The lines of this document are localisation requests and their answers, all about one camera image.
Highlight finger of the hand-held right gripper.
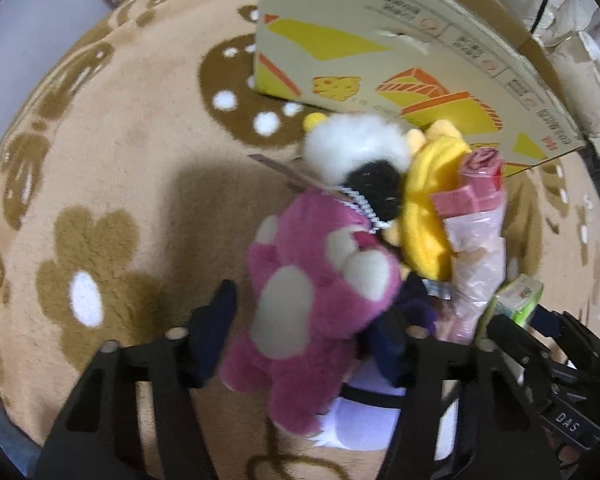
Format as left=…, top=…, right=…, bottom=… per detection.
left=532, top=307, right=600, bottom=367
left=486, top=314, right=561, bottom=386

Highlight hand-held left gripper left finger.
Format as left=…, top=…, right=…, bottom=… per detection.
left=34, top=279, right=239, bottom=480

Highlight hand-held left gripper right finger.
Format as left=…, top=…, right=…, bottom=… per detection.
left=369, top=319, right=562, bottom=480

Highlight green tissue pack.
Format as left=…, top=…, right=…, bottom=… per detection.
left=480, top=274, right=545, bottom=331

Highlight pink plastic bag roll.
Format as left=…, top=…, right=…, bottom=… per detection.
left=432, top=147, right=508, bottom=346

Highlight pink plush bear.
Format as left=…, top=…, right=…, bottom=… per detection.
left=219, top=187, right=405, bottom=433

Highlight yellow plush toy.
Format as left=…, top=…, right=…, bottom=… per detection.
left=387, top=120, right=473, bottom=282

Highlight white fluffy plush yellow pompoms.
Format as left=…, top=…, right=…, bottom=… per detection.
left=248, top=111, right=412, bottom=235

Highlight printed cardboard box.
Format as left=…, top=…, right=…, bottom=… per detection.
left=252, top=0, right=588, bottom=179

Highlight dark purple plush toy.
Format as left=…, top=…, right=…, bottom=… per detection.
left=400, top=274, right=439, bottom=337

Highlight person's leg in jeans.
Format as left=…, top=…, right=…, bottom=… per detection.
left=0, top=392, right=43, bottom=480

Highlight white padded recliner chair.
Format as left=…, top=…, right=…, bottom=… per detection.
left=522, top=0, right=600, bottom=137

